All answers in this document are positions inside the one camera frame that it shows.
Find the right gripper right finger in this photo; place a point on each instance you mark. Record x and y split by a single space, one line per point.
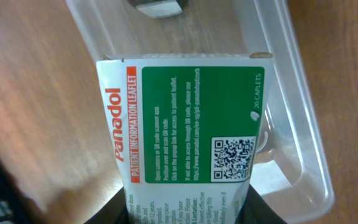
256 211

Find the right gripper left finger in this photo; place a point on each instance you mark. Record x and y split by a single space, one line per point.
114 212

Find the white green medicine box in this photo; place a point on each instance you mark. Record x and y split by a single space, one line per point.
184 133

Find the clear plastic container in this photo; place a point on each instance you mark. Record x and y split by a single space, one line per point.
290 171

